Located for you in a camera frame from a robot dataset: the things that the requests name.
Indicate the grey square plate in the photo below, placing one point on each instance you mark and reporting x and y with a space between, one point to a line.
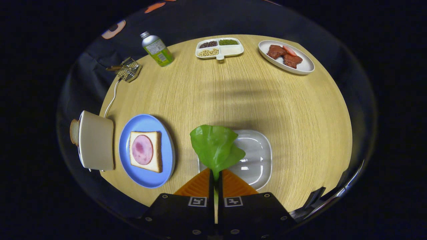
257 156

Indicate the white bread slice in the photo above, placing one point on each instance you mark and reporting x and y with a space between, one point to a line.
157 166

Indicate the toasted bread slice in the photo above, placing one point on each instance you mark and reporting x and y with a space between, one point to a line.
74 132

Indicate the brown meat piece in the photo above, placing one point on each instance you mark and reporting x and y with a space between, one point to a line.
275 51
293 61

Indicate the green lettuce leaf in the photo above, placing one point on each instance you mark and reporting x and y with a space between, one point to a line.
215 146

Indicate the white divided snack tray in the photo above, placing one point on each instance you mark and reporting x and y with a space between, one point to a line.
232 50

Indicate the green mung beans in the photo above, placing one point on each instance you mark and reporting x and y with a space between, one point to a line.
228 42

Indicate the pink sausage slice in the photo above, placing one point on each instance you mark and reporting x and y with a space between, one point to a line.
289 50

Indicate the dark brown beans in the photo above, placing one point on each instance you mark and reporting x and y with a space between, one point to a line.
208 44

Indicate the white oval plate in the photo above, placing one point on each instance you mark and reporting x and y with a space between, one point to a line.
305 65

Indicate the green label metal bottle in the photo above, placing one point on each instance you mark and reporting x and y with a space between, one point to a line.
158 50

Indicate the yellow soybeans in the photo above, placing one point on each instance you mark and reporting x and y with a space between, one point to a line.
208 52

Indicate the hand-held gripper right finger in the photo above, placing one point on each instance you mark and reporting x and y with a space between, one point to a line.
247 216

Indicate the white toaster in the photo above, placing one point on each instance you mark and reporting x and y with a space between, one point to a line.
96 143

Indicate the pink ham slice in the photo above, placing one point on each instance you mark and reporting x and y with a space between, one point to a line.
142 150

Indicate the blue round plate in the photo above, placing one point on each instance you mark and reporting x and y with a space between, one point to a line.
146 180

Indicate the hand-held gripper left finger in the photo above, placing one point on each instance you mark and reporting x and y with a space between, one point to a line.
186 216

